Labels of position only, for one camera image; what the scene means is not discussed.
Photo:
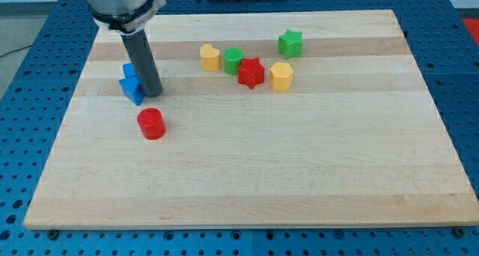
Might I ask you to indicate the red cylinder block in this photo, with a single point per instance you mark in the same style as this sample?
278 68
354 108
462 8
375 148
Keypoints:
151 123

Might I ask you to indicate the green cylinder block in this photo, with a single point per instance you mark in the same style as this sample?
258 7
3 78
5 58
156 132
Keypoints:
232 59

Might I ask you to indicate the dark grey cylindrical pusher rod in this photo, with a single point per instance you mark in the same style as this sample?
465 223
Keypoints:
141 57

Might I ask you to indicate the yellow hexagon block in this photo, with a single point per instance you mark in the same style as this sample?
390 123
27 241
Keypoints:
280 76

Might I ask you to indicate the light wooden board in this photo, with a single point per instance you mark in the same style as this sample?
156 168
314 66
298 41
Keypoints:
355 142

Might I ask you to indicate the blue triangle block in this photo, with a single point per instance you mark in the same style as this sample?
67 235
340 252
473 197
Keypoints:
132 89

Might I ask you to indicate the green star block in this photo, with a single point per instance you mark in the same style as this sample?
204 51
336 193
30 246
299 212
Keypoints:
290 44

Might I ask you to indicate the blue cube block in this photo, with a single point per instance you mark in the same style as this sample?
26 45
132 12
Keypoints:
128 70

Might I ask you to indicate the yellow heart block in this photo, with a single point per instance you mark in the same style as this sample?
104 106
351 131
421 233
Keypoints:
210 58

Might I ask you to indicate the red star block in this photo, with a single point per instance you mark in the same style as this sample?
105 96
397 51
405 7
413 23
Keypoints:
251 72

